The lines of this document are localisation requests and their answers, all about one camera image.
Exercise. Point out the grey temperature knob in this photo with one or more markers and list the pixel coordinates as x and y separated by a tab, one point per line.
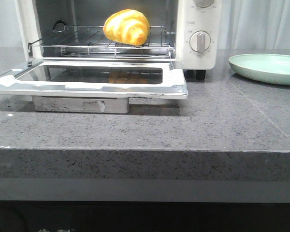
203	3

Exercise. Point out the metal wire oven rack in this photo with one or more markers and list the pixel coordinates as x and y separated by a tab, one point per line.
90	42

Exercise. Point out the grey timer knob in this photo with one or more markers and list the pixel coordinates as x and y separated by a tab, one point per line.
200	41

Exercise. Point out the light green plate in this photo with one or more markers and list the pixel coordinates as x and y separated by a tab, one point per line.
267	68

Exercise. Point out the glass oven door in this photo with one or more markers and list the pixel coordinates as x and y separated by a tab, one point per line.
95	79

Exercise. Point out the silver oven door handle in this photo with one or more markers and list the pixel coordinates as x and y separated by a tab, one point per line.
81	105

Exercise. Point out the yellow striped croissant bread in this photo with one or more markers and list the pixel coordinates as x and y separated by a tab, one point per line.
128	27

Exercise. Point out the white Toshiba toaster oven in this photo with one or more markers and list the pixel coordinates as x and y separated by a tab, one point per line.
38	18

